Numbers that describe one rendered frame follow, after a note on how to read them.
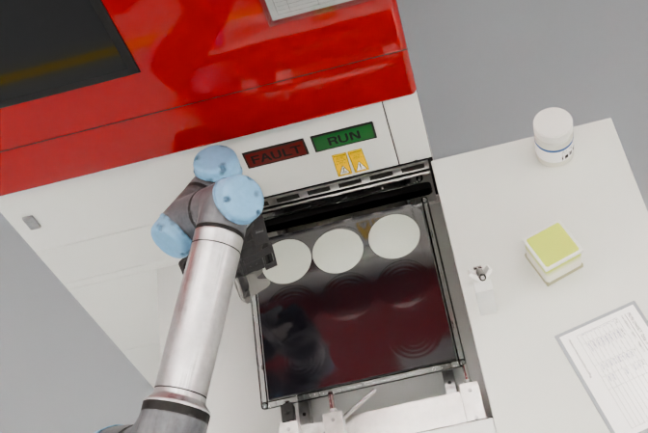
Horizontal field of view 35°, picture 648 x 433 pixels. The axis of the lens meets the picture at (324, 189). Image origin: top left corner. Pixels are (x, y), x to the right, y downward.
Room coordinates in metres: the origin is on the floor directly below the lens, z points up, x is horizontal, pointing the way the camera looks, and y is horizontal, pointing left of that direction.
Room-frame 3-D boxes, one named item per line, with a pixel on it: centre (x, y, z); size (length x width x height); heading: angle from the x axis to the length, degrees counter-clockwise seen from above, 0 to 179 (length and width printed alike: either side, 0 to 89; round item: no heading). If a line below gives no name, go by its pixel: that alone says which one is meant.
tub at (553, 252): (0.86, -0.33, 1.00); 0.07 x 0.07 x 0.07; 8
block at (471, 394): (0.70, -0.10, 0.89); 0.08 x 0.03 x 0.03; 170
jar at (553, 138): (1.08, -0.43, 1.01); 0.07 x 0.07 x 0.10
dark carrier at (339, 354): (0.99, 0.03, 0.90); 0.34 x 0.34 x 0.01; 80
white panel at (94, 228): (1.25, 0.18, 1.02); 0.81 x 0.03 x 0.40; 80
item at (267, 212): (1.20, 0.01, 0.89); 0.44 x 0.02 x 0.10; 80
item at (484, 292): (0.84, -0.19, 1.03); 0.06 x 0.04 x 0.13; 170
